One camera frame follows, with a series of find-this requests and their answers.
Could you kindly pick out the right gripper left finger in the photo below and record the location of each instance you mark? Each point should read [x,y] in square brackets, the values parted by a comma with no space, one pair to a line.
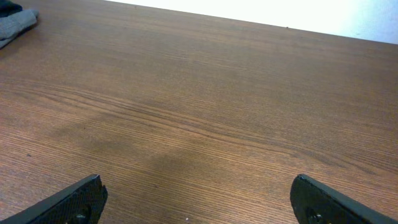
[81,202]

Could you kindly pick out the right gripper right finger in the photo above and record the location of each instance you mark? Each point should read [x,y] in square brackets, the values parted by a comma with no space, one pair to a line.
[316,203]

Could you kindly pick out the grey folded garment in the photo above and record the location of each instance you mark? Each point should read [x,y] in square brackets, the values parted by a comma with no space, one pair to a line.
[13,25]

